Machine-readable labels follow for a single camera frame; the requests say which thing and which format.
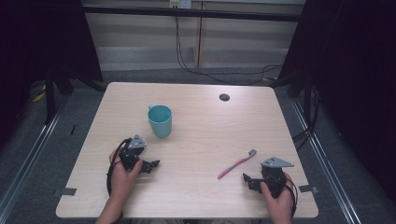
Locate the person's right hand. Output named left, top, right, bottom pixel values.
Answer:
left=260, top=172, right=295, bottom=217

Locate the black cable bundle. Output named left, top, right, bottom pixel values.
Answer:
left=291, top=86, right=322, bottom=151

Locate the white wall socket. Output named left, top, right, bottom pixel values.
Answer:
left=168, top=0, right=192, bottom=9

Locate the black horizontal bar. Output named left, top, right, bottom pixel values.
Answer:
left=81, top=4, right=304, bottom=23

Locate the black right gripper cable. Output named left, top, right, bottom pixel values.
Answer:
left=283, top=175, right=299, bottom=220

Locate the black metal stand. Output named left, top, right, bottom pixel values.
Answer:
left=44, top=66, right=58, bottom=126

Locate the yellow floor tape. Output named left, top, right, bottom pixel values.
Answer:
left=32, top=83, right=48, bottom=104

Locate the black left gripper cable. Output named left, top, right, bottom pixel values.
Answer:
left=106, top=137, right=133, bottom=198

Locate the teal plastic cup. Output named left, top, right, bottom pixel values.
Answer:
left=147, top=104, right=173, bottom=139

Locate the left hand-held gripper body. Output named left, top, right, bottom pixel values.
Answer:
left=119, top=133, right=148, bottom=173

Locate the metal floor rail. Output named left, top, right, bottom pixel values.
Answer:
left=0, top=99, right=68, bottom=217
left=290, top=98, right=362, bottom=224

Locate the grey tape piece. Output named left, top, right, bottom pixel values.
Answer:
left=60, top=187, right=78, bottom=197
left=298, top=184, right=319, bottom=194

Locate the person's left hand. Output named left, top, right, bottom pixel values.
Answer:
left=108, top=148, right=145, bottom=201

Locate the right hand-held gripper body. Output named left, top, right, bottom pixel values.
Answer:
left=260, top=156, right=295, bottom=199

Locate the dark curtain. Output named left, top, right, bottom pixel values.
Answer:
left=0, top=0, right=105, bottom=150
left=277, top=0, right=396, bottom=198

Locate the pink toothbrush with grey head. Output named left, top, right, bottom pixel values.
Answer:
left=217, top=148, right=258, bottom=180

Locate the black wall cable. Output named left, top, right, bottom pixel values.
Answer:
left=173, top=14, right=284, bottom=86

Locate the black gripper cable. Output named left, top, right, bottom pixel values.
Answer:
left=106, top=137, right=133, bottom=198
left=283, top=175, right=299, bottom=220

